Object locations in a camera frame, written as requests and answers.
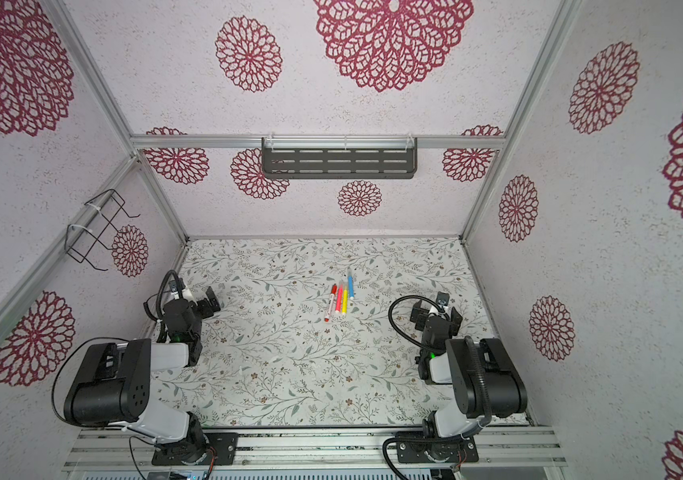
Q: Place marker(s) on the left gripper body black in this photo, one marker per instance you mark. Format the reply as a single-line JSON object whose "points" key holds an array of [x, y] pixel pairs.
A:
{"points": [[201, 311]]}

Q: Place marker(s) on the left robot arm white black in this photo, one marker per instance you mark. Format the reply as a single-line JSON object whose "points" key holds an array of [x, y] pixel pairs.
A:
{"points": [[111, 388]]}

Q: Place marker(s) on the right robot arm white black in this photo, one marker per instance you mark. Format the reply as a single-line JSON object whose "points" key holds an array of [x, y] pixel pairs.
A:
{"points": [[484, 380]]}

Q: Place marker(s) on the black wire wall rack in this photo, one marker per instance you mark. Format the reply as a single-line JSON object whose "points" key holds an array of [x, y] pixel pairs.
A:
{"points": [[81, 239]]}

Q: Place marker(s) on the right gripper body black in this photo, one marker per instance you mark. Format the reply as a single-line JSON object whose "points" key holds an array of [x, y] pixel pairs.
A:
{"points": [[423, 316]]}

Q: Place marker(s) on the dark grey slotted wall shelf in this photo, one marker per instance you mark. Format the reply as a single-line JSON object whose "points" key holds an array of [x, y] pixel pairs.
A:
{"points": [[345, 159]]}

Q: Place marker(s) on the pink highlighter pen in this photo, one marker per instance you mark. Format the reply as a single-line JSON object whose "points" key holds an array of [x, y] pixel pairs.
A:
{"points": [[340, 294]]}

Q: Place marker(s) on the blue pen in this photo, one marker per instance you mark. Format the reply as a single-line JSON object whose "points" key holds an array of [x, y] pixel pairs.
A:
{"points": [[350, 285]]}

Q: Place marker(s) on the white pen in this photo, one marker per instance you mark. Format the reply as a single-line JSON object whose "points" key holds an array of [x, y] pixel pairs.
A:
{"points": [[331, 304]]}

